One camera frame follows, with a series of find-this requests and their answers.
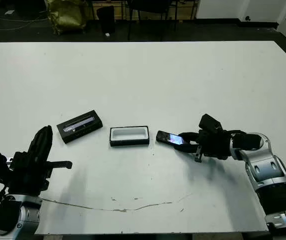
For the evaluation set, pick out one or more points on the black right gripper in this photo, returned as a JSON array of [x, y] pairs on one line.
[[214, 145]]

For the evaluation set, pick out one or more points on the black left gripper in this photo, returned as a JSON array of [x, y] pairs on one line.
[[28, 177]]

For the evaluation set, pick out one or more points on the black phone-like camera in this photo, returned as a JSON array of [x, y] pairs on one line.
[[169, 138]]

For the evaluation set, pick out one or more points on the black printed box lid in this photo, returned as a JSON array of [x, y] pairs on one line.
[[80, 130]]

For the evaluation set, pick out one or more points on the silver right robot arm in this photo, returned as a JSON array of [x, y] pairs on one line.
[[263, 162]]

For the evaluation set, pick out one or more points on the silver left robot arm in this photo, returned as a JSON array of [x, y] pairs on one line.
[[30, 212]]

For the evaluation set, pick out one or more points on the black box base white insert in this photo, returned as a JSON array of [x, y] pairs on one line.
[[129, 133]]

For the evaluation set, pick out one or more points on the small white floor item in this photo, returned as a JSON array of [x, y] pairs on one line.
[[106, 35]]

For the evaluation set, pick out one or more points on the yellowish plastic bag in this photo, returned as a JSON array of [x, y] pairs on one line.
[[65, 15]]

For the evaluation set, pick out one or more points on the black round door stopper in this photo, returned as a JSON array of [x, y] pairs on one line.
[[247, 17]]

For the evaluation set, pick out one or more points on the white paper sheet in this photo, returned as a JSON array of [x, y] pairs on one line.
[[8, 11]]

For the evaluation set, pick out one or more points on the black mesh office chair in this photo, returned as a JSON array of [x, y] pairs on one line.
[[148, 5]]

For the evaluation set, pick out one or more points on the black upright bin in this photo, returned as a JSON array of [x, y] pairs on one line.
[[106, 18]]

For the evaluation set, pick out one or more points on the stacked wooden crates rack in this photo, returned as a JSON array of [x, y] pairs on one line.
[[121, 11]]

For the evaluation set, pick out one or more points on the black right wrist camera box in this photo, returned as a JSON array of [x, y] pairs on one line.
[[209, 123]]

